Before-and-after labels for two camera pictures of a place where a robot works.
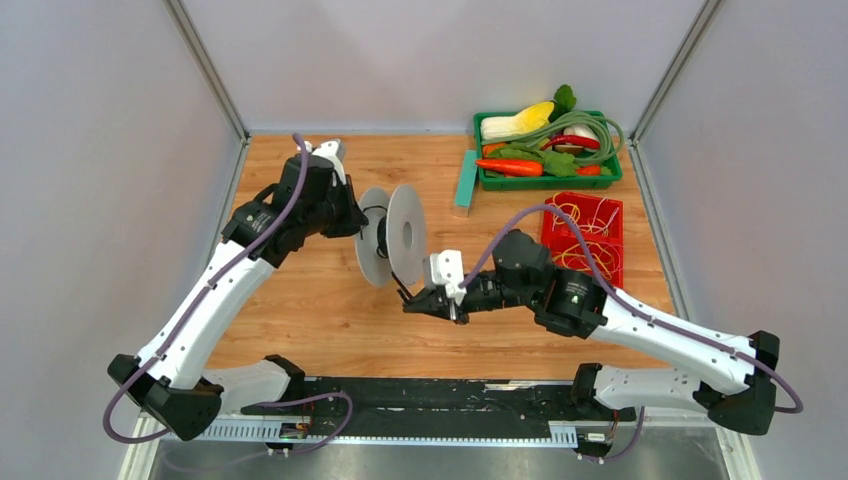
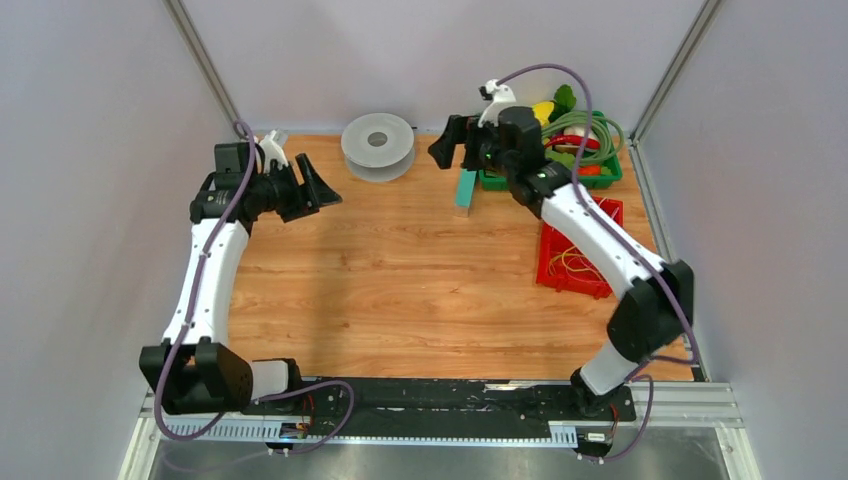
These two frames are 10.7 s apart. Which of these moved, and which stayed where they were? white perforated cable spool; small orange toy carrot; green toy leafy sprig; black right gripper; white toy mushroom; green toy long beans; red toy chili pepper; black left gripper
Moved: black right gripper; black left gripper; white perforated cable spool
Stayed: green toy long beans; small orange toy carrot; red toy chili pepper; white toy mushroom; green toy leafy sprig
